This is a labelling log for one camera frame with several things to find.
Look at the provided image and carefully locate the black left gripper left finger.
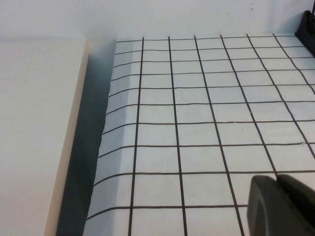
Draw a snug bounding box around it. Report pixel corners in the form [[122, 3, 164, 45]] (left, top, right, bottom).
[[247, 175, 305, 236]]

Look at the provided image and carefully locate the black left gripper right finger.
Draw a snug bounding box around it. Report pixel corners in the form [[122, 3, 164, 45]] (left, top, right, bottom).
[[277, 174, 315, 236]]

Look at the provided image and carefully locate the white black-grid tablecloth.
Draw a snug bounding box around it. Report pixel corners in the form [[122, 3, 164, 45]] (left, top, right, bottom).
[[83, 33, 315, 236]]

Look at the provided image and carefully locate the black drip tray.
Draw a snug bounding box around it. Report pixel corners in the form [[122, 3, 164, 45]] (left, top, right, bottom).
[[294, 9, 315, 41]]

